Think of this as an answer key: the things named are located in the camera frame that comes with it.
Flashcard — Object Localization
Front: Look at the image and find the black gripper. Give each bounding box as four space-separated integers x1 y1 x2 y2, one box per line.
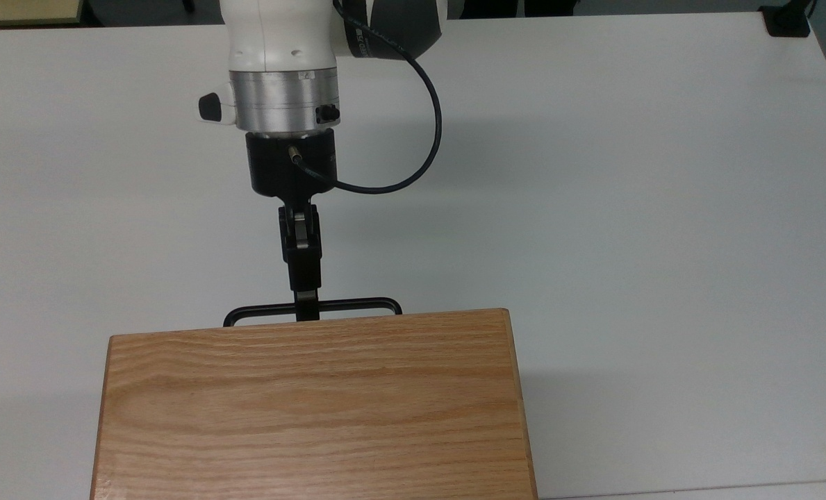
245 130 338 322

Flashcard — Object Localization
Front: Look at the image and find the wooden two-drawer cabinet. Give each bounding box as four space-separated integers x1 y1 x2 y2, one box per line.
90 308 540 500

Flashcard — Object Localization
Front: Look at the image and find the light wooden desk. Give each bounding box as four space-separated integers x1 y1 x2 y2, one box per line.
0 0 85 29

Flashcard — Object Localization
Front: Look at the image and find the black table clamp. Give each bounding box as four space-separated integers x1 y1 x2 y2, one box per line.
758 0 818 38

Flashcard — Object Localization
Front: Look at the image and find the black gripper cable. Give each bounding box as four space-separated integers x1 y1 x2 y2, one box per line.
286 0 444 195

